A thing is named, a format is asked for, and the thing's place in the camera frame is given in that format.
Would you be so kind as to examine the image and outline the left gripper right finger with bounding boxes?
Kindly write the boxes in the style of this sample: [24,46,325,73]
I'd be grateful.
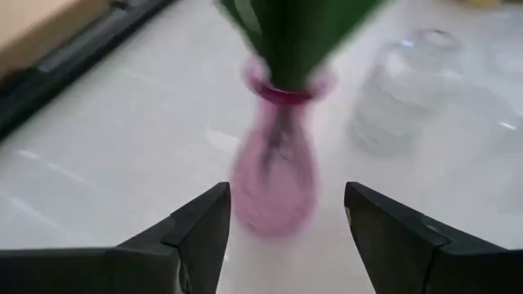
[344,181,523,294]

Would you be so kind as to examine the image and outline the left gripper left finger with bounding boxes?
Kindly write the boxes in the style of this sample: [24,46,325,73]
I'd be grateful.
[0,181,232,294]

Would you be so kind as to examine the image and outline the pink ribbed glass vase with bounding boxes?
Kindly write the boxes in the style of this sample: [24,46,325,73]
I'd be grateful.
[230,55,338,240]

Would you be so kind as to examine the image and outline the orange artificial tulip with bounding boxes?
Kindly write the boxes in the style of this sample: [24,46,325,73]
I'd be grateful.
[253,0,385,93]

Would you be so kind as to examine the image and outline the yellow artificial flower bunch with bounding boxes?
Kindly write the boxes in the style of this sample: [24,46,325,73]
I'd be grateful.
[457,0,506,7]

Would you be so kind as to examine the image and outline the clear cut glass vase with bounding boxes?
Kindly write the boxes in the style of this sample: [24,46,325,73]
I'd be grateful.
[351,28,467,158]

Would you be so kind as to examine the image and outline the black metal table frame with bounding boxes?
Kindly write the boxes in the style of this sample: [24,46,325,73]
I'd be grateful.
[0,0,175,142]

